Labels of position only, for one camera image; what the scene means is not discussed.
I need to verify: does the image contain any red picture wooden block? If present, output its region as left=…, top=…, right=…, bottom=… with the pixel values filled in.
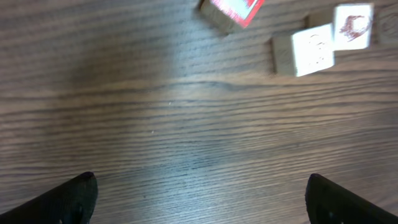
left=272, top=24, right=335, bottom=77

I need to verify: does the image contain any red Y wooden block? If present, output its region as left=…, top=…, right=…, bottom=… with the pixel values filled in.
left=200, top=0, right=264, bottom=34

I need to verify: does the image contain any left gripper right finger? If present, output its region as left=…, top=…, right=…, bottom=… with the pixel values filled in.
left=305, top=174, right=397, bottom=224

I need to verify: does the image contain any brown animal wooden block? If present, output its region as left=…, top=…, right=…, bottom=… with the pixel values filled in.
left=306, top=2, right=375, bottom=52

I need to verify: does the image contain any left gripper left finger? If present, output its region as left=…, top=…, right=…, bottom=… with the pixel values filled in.
left=1, top=172, right=98, bottom=224

